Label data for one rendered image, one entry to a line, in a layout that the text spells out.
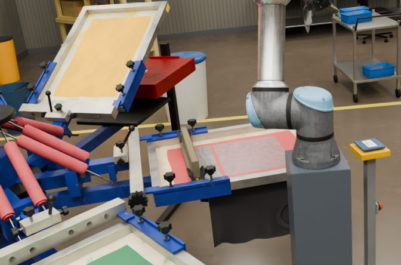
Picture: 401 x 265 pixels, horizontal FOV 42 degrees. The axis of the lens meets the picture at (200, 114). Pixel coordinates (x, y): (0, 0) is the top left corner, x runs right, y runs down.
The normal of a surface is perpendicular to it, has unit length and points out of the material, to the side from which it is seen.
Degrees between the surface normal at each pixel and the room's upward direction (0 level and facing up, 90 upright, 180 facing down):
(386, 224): 0
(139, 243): 0
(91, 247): 90
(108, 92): 32
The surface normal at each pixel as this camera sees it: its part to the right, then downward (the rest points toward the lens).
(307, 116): -0.38, 0.32
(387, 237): -0.11, -0.94
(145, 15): -0.29, -0.61
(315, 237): -0.04, 0.34
